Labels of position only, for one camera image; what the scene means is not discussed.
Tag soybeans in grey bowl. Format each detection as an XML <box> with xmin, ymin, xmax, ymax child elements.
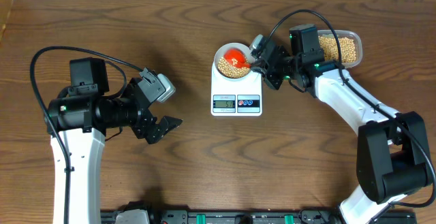
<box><xmin>217</xmin><ymin>57</ymin><xmax>251</xmax><ymax>78</ymax></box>

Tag grey round bowl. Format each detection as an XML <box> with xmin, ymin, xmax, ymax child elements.
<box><xmin>214</xmin><ymin>43</ymin><xmax>255</xmax><ymax>78</ymax></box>

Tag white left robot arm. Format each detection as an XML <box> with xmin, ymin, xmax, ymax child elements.
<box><xmin>48</xmin><ymin>57</ymin><xmax>182</xmax><ymax>223</ymax></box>

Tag white digital kitchen scale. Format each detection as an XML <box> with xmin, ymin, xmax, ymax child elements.
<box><xmin>211</xmin><ymin>62</ymin><xmax>262</xmax><ymax>116</ymax></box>

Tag clear container of soybeans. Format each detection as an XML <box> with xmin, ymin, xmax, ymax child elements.
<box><xmin>317</xmin><ymin>30</ymin><xmax>363</xmax><ymax>69</ymax></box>

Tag red plastic measuring scoop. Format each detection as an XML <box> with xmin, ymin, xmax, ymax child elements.
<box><xmin>223</xmin><ymin>48</ymin><xmax>251</xmax><ymax>68</ymax></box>

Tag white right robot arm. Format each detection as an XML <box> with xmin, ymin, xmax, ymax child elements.
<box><xmin>249</xmin><ymin>25</ymin><xmax>435</xmax><ymax>223</ymax></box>

